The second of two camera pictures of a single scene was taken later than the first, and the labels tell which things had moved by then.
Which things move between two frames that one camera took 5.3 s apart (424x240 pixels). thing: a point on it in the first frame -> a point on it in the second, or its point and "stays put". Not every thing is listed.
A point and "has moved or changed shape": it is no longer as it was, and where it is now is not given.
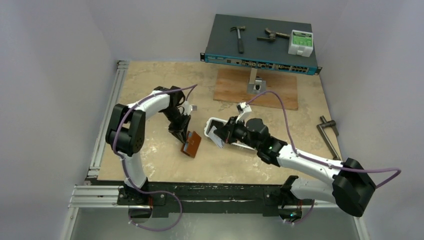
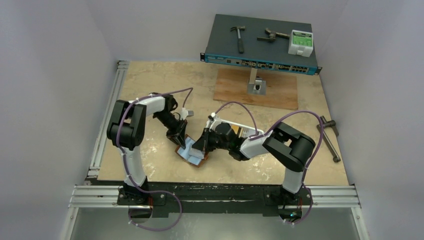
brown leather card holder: x=191 y=145 has moved or changed shape
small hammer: x=240 y=43 stays put
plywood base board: x=231 y=86 stays put
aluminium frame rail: x=107 y=117 stays put
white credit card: x=215 y=138 has moved or changed shape
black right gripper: x=225 y=131 -> x=207 y=139
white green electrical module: x=301 y=43 stays put
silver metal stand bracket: x=255 y=85 stays put
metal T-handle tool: x=325 y=124 stays put
